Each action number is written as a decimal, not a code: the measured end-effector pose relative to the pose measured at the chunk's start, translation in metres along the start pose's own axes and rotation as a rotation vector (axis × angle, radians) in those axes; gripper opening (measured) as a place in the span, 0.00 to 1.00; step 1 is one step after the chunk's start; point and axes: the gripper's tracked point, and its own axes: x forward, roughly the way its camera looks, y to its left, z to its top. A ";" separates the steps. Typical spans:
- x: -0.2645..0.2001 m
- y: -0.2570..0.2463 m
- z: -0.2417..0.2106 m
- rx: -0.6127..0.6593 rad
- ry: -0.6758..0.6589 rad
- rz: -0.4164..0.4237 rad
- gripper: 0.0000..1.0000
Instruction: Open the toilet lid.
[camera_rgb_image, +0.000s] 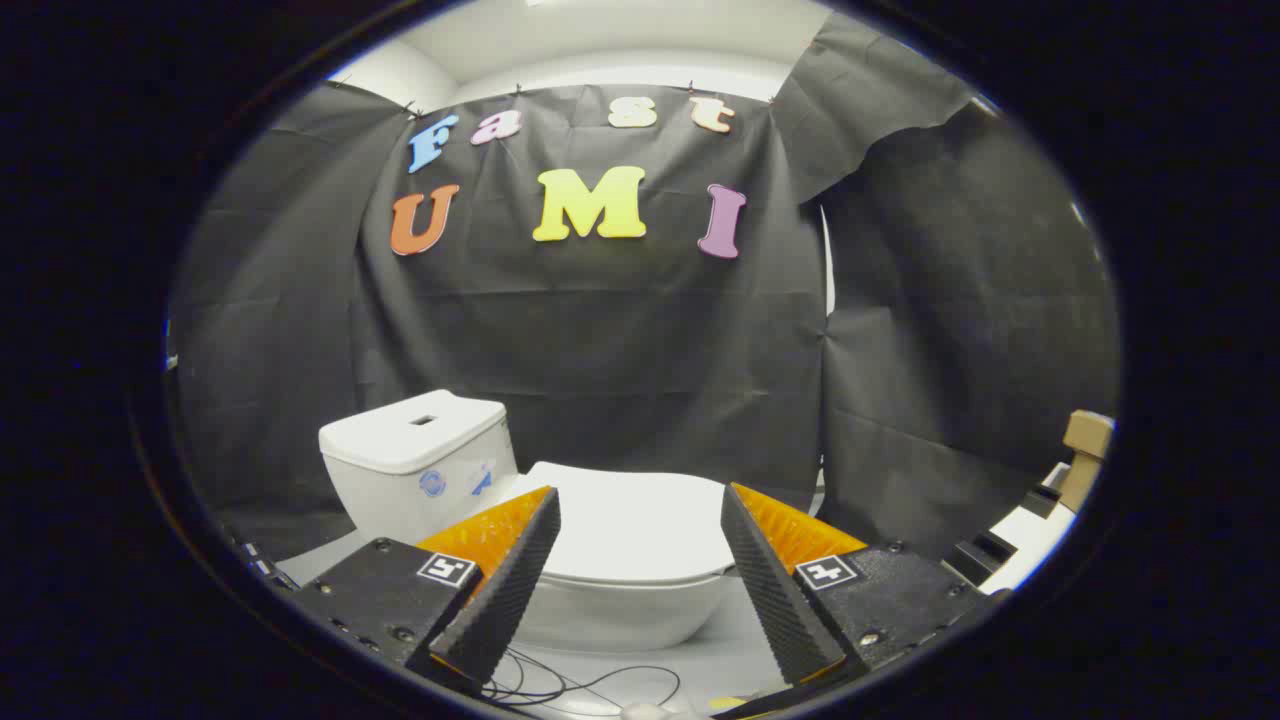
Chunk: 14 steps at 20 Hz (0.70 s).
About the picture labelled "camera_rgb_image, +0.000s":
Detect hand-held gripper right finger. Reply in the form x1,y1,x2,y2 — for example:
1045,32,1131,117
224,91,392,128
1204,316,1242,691
720,483,1011,689

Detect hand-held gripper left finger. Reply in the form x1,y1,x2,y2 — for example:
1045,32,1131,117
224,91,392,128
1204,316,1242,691
290,487,563,696

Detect white toilet lid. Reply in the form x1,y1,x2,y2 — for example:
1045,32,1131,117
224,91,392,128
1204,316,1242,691
500,460,741,587

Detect white board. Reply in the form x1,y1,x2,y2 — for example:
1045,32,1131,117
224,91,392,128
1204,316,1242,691
985,465,1079,593

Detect black backdrop cloth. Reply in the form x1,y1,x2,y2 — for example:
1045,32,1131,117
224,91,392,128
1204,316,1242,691
168,10,1121,563

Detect brown cardboard box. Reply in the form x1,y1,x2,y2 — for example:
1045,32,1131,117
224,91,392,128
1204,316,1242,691
1058,410,1116,513

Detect thin black cables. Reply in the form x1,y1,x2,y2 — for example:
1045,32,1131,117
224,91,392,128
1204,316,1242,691
480,645,683,713

